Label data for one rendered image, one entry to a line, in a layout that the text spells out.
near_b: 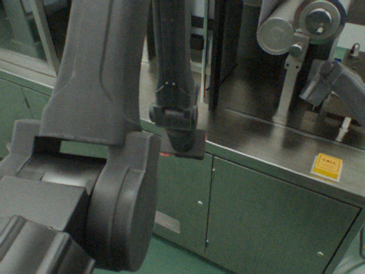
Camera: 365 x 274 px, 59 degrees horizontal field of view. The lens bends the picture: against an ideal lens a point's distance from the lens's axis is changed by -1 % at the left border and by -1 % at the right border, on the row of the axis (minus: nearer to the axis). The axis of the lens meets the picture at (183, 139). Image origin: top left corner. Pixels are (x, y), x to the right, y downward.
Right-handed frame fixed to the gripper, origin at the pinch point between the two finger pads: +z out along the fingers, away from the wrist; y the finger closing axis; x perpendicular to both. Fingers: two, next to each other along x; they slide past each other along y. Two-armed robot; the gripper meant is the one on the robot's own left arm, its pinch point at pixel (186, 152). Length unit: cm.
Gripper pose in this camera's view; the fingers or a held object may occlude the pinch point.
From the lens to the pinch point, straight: 83.9
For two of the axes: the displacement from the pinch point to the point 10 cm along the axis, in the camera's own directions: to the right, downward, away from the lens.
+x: -1.5, 9.4, -3.2
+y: -9.8, -1.2, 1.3
